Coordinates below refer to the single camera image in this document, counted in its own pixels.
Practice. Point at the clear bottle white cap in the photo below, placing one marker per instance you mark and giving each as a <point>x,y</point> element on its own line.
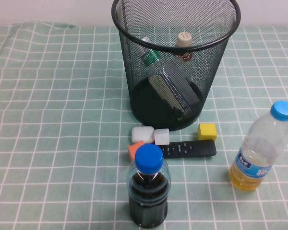
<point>150,57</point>

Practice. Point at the small bottle beige cap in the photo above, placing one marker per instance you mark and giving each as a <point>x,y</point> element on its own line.
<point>183,39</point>

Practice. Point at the black mesh wastebasket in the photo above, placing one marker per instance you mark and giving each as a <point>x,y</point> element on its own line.
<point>139,79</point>

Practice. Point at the white rounded case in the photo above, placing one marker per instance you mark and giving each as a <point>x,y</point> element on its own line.
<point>141,134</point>

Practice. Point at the white cube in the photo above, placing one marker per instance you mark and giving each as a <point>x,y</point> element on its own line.
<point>161,137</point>

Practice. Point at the orange cube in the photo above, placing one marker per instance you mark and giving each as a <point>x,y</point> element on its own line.
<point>134,149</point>

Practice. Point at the black remote control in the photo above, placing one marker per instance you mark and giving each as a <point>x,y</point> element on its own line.
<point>196,148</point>

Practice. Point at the yellow cube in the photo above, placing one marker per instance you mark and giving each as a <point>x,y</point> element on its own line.
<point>207,131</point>

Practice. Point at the dark liquid bottle blue cap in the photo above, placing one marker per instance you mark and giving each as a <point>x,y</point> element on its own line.
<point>148,203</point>

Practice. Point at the green checked tablecloth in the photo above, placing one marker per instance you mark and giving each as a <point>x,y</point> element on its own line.
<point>38,119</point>

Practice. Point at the yellow liquid bottle light-blue cap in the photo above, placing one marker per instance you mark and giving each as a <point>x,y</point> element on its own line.
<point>244,179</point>

